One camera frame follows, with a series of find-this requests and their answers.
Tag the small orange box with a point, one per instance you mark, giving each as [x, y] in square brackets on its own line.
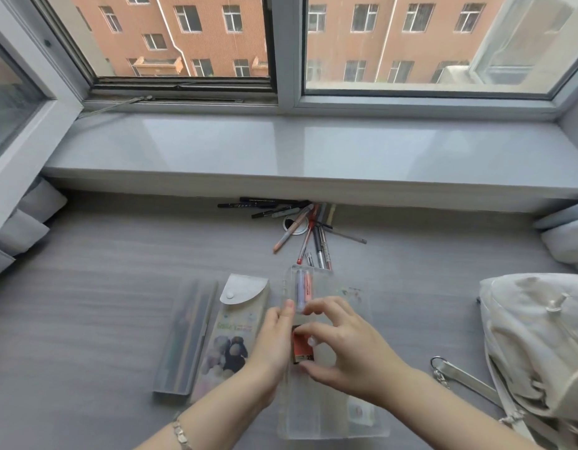
[300, 346]

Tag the person's right hand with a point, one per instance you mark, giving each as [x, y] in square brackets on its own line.
[364, 360]

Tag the brick apartment building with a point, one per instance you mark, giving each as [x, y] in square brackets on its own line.
[214, 46]

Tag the small round tape roll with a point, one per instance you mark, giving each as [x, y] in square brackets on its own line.
[289, 224]

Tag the white quilted backpack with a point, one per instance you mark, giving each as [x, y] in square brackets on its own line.
[527, 323]

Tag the grey wooden desk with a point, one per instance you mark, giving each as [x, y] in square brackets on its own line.
[106, 276]

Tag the clear sticker pencil box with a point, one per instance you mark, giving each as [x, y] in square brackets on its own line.
[317, 417]

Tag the open white window sash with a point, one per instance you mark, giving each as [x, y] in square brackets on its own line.
[31, 145]

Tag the white window sill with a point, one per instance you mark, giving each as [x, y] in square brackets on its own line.
[270, 149]

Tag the person's left hand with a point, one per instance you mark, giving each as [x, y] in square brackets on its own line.
[270, 356]

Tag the cartoon sheep pencil pouch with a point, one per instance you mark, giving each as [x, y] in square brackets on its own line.
[244, 288]

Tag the pile of pens and pencils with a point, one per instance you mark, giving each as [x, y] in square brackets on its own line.
[265, 200]

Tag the white sticker card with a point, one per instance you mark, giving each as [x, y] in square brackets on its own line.
[361, 412]

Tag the white window frame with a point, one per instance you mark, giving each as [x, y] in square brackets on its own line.
[289, 51]

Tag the person's left forearm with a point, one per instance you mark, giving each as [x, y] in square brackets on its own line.
[214, 417]

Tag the pale blue curtain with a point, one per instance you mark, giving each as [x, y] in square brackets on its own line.
[567, 243]

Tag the frosted plastic box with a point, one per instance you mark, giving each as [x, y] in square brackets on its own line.
[186, 342]

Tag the orange highlighter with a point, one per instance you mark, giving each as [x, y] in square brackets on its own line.
[308, 285]

